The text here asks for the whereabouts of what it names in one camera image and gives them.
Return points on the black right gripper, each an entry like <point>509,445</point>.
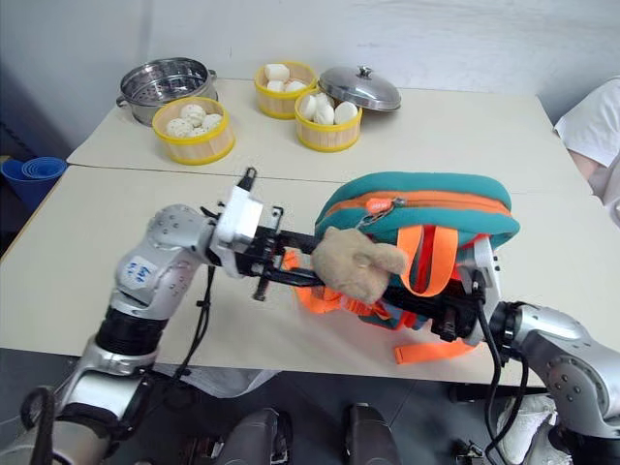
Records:
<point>455,315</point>

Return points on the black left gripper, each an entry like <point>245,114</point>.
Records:
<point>261,249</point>

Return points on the orange and teal backpack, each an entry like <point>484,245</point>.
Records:
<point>436,189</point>

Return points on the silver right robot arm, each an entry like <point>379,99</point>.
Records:
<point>557,349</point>

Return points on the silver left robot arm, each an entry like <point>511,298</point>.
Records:
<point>160,261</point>

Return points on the beige plush bear charm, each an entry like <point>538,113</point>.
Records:
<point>349,266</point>

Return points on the bamboo steamer basket yellow rim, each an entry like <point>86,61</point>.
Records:
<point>329,138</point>
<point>198,150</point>
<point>271,104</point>

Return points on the dark rounded shape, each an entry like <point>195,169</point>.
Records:
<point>252,436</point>
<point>368,433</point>

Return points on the white cloth under table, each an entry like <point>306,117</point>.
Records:
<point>227,380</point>

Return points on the plain white bun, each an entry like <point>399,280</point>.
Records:
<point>325,99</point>
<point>307,104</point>
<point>295,86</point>
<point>345,112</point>
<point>276,86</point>
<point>277,71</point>
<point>323,114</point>

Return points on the speckled white bun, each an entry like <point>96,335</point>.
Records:
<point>194,112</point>
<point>196,132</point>
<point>178,127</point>
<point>211,121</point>

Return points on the stainless steel pot lid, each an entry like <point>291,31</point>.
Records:
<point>358,89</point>

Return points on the stainless steel steamer pot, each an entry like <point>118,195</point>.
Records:
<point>164,80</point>

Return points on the person in white clothing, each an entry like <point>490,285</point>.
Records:
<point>593,126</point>

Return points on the blue plastic container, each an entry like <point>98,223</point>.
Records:
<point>34,176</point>

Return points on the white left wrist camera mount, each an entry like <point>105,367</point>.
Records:
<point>239,218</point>

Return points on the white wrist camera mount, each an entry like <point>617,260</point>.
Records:
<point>486,271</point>
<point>239,218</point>

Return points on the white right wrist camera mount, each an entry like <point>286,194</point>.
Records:
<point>486,271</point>

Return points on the black table frame bar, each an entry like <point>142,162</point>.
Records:
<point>470,393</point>

